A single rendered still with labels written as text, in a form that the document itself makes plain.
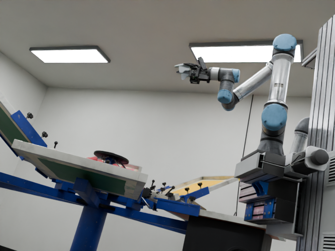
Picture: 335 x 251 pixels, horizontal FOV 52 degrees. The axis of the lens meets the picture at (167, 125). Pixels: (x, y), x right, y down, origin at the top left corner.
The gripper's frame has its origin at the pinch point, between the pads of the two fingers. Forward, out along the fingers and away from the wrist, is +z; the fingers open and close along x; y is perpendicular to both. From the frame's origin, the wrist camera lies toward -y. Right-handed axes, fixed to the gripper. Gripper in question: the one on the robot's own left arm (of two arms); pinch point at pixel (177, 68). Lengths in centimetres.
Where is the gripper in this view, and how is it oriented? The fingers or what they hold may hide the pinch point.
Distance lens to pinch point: 197.8
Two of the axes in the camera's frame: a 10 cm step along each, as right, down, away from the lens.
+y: -2.6, 8.6, -4.4
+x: 2.2, 5.0, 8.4
